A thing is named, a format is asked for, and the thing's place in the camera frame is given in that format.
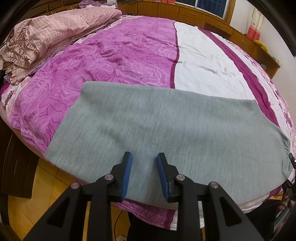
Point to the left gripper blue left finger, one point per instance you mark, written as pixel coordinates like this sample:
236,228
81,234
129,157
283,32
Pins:
121,173

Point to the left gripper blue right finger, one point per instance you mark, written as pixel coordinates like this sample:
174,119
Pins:
167,174

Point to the grey knit pants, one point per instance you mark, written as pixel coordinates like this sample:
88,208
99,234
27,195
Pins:
207,138

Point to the person right hand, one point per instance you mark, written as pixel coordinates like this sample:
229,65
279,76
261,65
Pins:
286,201

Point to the dark wooden nightstand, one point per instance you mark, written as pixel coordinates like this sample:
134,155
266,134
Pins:
18,165

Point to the purple white patchwork bedspread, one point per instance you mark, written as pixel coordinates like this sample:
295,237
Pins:
145,51

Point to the wooden low cabinet row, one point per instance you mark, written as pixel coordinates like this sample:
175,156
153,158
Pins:
204,20

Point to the yellow object on cabinet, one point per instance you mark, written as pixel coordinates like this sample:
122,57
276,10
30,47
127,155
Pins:
261,45

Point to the pink checked folded quilt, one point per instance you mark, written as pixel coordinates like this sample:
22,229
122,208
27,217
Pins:
32,41

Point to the purple pillow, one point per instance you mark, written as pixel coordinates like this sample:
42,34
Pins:
90,3

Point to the dark window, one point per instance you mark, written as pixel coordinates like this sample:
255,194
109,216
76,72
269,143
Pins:
215,7

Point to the floral cream red curtain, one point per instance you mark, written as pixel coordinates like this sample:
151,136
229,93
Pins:
254,23

